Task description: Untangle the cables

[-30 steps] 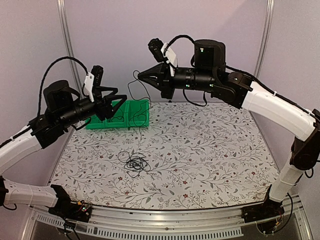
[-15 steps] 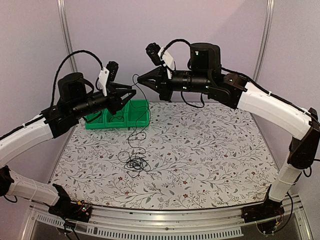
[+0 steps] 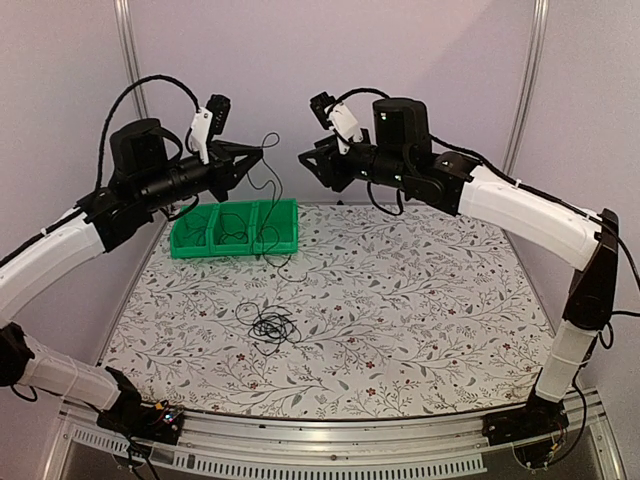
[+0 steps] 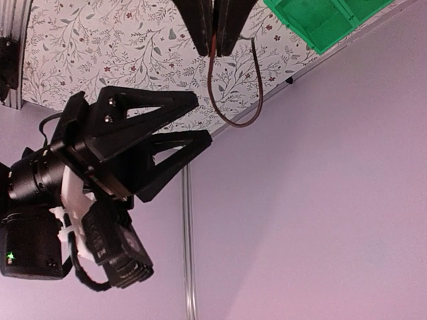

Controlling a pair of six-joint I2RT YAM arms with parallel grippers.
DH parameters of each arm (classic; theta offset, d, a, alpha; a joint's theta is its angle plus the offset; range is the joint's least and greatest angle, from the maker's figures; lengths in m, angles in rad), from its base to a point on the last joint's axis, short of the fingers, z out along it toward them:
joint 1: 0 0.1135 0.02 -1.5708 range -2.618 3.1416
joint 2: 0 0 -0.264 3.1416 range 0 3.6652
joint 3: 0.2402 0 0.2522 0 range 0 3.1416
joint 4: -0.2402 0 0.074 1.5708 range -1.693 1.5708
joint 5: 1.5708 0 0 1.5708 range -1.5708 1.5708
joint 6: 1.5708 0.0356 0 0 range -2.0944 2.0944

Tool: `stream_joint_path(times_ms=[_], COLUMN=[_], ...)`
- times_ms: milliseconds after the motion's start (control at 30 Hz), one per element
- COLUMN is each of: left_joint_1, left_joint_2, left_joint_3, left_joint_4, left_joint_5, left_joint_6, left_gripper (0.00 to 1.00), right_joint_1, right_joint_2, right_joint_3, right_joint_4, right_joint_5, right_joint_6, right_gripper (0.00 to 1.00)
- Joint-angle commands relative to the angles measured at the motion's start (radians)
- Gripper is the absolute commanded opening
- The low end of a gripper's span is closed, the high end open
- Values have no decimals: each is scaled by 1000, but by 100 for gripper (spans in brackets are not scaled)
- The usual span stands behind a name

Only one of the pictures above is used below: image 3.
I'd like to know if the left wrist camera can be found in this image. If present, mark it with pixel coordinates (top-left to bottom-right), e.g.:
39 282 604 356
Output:
186 94 231 165

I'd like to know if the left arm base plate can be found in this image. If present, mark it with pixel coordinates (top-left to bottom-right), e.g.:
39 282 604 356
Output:
97 400 185 445

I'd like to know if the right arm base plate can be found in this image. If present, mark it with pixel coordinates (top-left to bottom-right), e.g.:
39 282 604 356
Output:
482 403 569 470

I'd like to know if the green bin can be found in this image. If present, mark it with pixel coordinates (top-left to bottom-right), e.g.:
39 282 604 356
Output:
253 199 299 255
210 201 256 257
169 204 219 259

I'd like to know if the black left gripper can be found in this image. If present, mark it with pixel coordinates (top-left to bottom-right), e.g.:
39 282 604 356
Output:
138 141 263 213

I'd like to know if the aluminium back right post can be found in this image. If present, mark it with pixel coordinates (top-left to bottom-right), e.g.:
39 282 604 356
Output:
503 0 549 175

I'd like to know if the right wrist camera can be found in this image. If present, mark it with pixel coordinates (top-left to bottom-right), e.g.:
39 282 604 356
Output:
309 91 336 130

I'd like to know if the aluminium back left post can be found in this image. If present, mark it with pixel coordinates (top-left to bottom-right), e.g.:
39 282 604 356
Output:
113 0 148 119

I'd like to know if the green bin left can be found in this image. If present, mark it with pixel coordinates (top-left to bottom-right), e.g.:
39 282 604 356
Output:
169 204 219 259

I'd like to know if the green bin middle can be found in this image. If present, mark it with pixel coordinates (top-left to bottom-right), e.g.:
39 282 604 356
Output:
210 201 256 257

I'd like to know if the aluminium post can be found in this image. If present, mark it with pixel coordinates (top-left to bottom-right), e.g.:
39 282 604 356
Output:
503 0 549 175
113 0 148 119

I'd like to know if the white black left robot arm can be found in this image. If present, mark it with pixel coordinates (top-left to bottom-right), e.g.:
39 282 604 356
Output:
1 118 263 434

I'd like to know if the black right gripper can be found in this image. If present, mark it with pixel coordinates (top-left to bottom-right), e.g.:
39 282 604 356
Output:
300 127 412 191

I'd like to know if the aluminium front frame rail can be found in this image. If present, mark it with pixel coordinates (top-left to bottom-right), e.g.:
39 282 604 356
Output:
43 389 632 479

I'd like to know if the green bin right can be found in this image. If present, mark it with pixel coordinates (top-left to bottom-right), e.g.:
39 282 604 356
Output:
253 199 299 255

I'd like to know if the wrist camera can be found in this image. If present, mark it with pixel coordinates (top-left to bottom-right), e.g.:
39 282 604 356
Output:
186 94 231 165
309 91 336 130

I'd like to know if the black cable pile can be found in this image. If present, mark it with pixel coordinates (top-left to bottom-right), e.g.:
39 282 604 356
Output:
235 299 304 357

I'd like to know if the floral patterned table mat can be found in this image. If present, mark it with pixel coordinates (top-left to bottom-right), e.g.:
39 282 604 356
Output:
103 205 553 419

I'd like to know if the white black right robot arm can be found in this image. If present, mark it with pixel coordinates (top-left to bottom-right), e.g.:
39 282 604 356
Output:
298 92 620 445

